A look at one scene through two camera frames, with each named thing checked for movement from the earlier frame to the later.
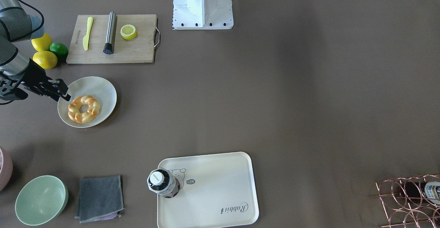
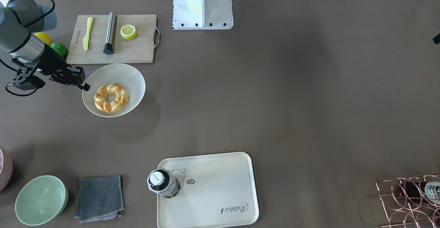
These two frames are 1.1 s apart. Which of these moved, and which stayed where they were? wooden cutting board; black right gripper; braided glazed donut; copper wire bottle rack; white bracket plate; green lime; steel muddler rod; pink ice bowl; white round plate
Moved: white round plate; black right gripper; braided glazed donut
Stayed: green lime; pink ice bowl; copper wire bottle rack; white bracket plate; wooden cutting board; steel muddler rod
